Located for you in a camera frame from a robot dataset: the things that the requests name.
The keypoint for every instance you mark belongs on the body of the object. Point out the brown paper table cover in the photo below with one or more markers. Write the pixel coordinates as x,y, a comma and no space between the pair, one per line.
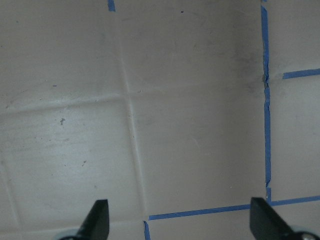
177,112

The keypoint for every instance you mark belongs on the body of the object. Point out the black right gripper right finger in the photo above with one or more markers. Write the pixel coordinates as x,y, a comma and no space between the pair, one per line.
266,224

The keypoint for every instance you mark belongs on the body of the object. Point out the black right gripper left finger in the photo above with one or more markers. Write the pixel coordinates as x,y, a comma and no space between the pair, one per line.
96,225

